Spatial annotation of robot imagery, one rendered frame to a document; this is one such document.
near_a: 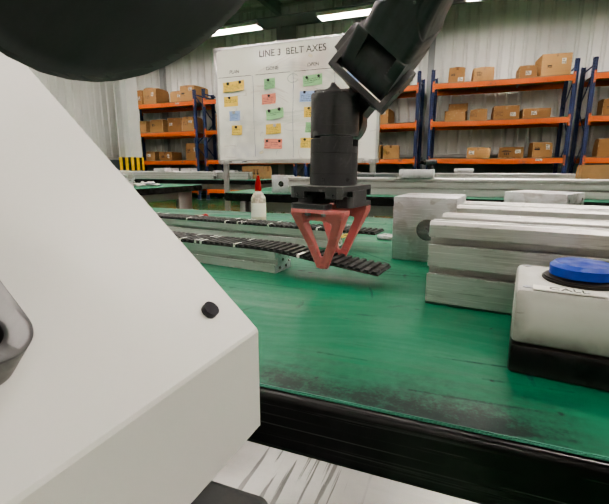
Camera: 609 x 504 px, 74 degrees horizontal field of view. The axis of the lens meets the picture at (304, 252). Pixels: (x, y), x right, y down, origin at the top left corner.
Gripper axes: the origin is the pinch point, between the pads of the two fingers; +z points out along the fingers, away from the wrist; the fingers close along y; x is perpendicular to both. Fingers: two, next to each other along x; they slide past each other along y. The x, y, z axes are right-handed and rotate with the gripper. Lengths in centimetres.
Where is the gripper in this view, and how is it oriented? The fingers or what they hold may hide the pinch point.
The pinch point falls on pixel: (331, 257)
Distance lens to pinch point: 51.6
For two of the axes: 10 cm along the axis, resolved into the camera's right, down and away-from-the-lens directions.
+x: -8.8, -1.1, 4.6
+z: -0.1, 9.8, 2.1
